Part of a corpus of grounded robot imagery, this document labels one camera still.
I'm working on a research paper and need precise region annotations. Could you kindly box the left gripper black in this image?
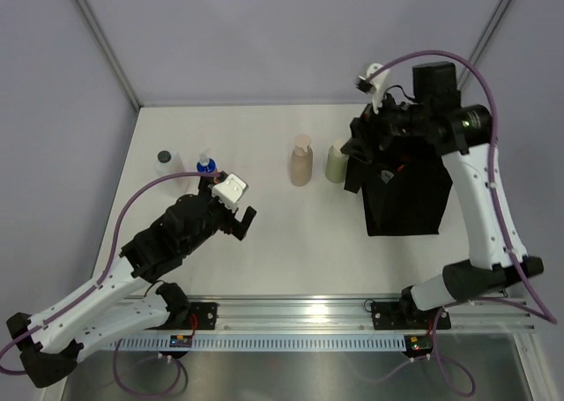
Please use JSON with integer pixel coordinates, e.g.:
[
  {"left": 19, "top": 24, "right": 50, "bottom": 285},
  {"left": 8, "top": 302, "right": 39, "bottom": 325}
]
[{"left": 182, "top": 174, "right": 256, "bottom": 256}]

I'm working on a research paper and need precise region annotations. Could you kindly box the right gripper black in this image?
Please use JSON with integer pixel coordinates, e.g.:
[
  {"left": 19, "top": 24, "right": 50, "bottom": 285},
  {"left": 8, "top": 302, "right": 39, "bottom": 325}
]
[{"left": 341, "top": 83, "right": 432, "bottom": 165}]

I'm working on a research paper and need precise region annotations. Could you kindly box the green bottle white cap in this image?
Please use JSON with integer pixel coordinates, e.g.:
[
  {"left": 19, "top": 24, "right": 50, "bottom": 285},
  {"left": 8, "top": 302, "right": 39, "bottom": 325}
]
[{"left": 325, "top": 138, "right": 348, "bottom": 183}]

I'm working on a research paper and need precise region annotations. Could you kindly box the beige pump bottle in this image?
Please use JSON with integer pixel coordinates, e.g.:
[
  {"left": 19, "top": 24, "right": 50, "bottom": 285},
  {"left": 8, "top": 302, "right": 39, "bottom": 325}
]
[{"left": 290, "top": 134, "right": 313, "bottom": 187}]

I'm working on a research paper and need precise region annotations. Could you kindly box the black canvas bag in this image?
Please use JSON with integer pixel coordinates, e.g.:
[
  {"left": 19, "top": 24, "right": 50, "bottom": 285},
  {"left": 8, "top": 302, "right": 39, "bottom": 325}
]
[{"left": 345, "top": 137, "right": 452, "bottom": 237}]

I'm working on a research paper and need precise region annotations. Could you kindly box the blue orange pump bottle back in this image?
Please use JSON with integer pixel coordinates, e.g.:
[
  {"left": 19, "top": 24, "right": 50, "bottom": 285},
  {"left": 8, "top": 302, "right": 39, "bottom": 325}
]
[{"left": 197, "top": 148, "right": 219, "bottom": 181}]

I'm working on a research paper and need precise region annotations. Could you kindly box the clear bottle black cap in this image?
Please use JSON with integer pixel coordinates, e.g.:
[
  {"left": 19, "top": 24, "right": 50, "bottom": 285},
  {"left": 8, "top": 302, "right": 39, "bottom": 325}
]
[{"left": 154, "top": 150, "right": 186, "bottom": 190}]

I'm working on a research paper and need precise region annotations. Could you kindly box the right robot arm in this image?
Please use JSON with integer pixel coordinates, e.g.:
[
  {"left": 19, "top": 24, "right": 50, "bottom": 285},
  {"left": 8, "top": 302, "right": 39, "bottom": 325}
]
[{"left": 342, "top": 62, "right": 544, "bottom": 328}]

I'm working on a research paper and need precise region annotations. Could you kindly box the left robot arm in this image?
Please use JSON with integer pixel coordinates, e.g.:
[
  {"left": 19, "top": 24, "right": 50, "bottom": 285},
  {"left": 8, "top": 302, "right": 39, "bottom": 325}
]
[{"left": 6, "top": 172, "right": 256, "bottom": 389}]

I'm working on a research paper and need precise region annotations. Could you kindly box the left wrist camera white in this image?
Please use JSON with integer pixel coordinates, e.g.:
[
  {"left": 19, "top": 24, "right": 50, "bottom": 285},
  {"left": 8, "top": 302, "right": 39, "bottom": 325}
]
[{"left": 211, "top": 174, "right": 249, "bottom": 212}]

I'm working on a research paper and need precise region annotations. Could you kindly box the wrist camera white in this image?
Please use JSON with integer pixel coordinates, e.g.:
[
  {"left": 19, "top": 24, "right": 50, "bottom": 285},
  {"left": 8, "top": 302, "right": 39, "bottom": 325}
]
[
  {"left": 211, "top": 174, "right": 249, "bottom": 212},
  {"left": 356, "top": 63, "right": 390, "bottom": 114}
]

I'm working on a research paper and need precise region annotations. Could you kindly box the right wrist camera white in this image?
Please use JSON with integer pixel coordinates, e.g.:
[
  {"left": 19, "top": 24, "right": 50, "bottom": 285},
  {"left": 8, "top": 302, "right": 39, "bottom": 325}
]
[{"left": 356, "top": 63, "right": 390, "bottom": 114}]

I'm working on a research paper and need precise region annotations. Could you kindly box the aluminium rail frame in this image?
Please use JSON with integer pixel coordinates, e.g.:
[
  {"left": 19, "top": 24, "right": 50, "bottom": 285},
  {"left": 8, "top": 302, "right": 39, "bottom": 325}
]
[{"left": 189, "top": 295, "right": 535, "bottom": 334}]

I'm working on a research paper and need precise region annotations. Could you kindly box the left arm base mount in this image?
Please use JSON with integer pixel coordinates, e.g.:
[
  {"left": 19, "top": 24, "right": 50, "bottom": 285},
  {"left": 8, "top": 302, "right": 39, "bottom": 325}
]
[{"left": 172, "top": 301, "right": 219, "bottom": 331}]

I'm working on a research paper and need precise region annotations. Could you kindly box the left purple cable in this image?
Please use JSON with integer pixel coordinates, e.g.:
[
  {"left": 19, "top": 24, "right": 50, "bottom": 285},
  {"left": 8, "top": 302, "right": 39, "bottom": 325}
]
[{"left": 0, "top": 170, "right": 221, "bottom": 396}]

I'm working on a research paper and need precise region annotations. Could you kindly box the white slotted cable duct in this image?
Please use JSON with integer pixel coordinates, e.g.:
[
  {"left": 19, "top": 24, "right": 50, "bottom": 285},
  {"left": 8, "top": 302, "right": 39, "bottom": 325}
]
[{"left": 120, "top": 334, "right": 406, "bottom": 353}]

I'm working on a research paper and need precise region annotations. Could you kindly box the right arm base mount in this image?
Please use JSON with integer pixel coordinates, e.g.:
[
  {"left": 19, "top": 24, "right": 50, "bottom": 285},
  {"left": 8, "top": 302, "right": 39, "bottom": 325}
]
[{"left": 367, "top": 301, "right": 439, "bottom": 331}]

